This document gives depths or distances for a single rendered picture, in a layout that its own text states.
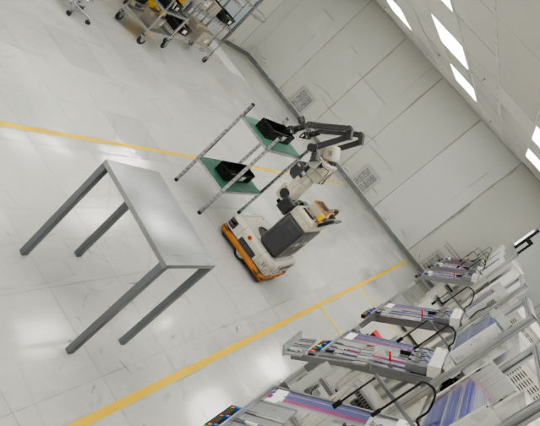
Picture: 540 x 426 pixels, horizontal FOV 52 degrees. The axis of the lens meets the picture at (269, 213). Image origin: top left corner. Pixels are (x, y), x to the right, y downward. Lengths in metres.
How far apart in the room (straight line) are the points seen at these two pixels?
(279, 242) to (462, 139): 7.68
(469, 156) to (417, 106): 1.54
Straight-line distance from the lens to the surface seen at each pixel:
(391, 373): 3.63
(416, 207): 12.37
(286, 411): 2.77
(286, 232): 5.22
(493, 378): 2.67
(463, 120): 12.42
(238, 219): 5.38
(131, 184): 3.08
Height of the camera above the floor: 2.15
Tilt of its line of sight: 18 degrees down
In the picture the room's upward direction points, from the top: 49 degrees clockwise
